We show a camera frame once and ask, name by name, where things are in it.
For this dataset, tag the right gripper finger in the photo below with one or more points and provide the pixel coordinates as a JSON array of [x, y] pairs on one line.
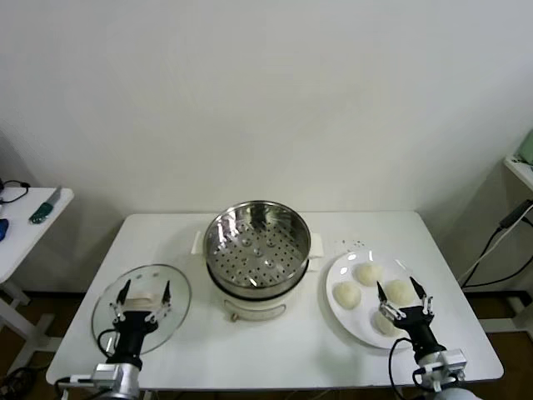
[[421, 293], [384, 301]]

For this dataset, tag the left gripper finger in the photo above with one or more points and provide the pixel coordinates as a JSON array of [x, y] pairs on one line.
[[123, 296], [166, 295]]

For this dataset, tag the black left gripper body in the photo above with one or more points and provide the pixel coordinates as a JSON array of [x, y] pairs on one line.
[[133, 329]]

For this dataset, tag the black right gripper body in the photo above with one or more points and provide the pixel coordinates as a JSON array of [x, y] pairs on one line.
[[418, 329]]

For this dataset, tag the round glass pot lid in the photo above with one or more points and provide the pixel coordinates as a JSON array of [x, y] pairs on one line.
[[177, 291]]

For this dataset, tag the white steamed baozi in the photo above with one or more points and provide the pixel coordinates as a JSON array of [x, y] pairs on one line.
[[347, 295], [399, 291], [368, 275], [381, 326]]

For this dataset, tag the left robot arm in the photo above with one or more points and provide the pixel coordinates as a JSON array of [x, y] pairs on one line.
[[127, 392]]

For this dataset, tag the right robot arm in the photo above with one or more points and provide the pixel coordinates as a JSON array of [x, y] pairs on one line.
[[462, 393]]

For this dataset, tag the perforated steel steamer basket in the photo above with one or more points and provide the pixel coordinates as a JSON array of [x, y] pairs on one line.
[[258, 250]]

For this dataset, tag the large white plate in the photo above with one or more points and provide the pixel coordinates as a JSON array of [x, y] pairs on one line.
[[354, 325]]

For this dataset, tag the white electric cooker pot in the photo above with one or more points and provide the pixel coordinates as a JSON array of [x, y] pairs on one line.
[[254, 306]]

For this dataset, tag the small white side table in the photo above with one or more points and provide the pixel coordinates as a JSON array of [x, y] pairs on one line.
[[25, 237]]

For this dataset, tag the black power adapter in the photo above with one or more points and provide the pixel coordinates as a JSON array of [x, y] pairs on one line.
[[514, 214]]

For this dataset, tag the blue object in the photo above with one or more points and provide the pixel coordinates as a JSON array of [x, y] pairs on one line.
[[3, 229]]

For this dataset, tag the pale green appliance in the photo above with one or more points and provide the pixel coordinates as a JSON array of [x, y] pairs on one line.
[[528, 146]]

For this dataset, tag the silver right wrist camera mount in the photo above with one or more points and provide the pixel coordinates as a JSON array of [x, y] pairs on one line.
[[454, 360]]

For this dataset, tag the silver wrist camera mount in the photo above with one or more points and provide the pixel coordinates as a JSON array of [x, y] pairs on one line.
[[454, 360], [108, 371]]

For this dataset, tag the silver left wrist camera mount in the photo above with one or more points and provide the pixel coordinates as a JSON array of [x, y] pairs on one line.
[[108, 371]]

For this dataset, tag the white shelf frame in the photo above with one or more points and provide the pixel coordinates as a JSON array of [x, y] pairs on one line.
[[522, 168]]

